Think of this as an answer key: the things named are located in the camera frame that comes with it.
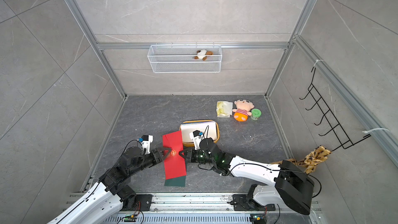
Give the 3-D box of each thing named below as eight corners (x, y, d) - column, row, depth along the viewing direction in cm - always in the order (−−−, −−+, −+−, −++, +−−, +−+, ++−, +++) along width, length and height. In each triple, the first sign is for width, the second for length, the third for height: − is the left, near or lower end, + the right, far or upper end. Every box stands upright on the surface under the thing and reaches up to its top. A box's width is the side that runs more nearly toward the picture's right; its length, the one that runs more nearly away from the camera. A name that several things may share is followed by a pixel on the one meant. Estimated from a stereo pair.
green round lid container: (250, 120, 107) (252, 115, 103) (248, 113, 111) (250, 108, 107) (259, 120, 107) (262, 115, 103) (257, 113, 111) (260, 108, 107)
